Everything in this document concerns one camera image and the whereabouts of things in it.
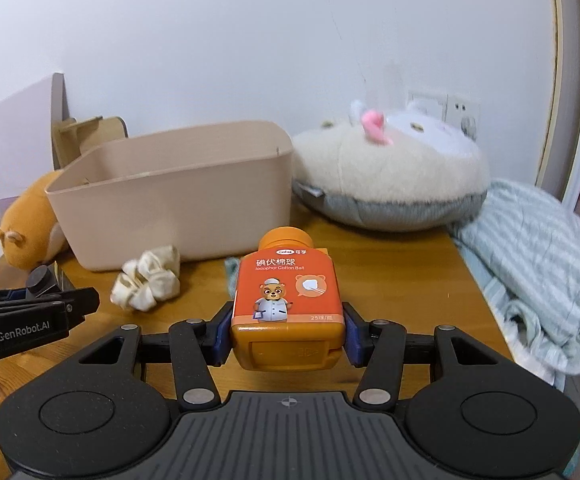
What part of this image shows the light green striped blanket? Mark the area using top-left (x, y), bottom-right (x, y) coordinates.
top-left (451, 178), bottom-right (580, 387)

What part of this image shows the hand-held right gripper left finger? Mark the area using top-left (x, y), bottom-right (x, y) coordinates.
top-left (76, 299), bottom-right (233, 407)

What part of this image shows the beige plastic container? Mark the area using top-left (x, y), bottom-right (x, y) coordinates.
top-left (44, 120), bottom-right (294, 273)

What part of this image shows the black cube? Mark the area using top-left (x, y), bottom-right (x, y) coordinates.
top-left (25, 264), bottom-right (67, 297)

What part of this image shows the pale lilac board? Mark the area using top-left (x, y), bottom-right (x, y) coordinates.
top-left (0, 72), bottom-right (67, 263)

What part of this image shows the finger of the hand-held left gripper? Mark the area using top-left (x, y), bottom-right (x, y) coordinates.
top-left (0, 286), bottom-right (101, 332)

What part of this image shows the orange hamster plush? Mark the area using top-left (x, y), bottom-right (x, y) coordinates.
top-left (0, 169), bottom-right (71, 271)

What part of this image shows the white curved frame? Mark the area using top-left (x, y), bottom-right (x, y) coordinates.
top-left (534, 0), bottom-right (580, 221)

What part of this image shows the cream sheep plush pillow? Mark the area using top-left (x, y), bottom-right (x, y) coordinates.
top-left (290, 97), bottom-right (491, 234)

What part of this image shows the orange bottle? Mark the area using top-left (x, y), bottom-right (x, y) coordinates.
top-left (229, 226), bottom-right (347, 372)

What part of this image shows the brown cardboard box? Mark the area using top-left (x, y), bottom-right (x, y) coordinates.
top-left (51, 115), bottom-right (130, 171)

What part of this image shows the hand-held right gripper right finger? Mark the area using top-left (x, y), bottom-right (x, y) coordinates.
top-left (342, 301), bottom-right (502, 407)

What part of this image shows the white wall socket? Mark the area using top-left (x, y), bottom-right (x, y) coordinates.
top-left (407, 89), bottom-right (481, 137)

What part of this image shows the cream scrunchie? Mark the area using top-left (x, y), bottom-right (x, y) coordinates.
top-left (110, 243), bottom-right (182, 312)

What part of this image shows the green checked cloth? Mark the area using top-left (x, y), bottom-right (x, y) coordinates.
top-left (224, 256), bottom-right (243, 297)

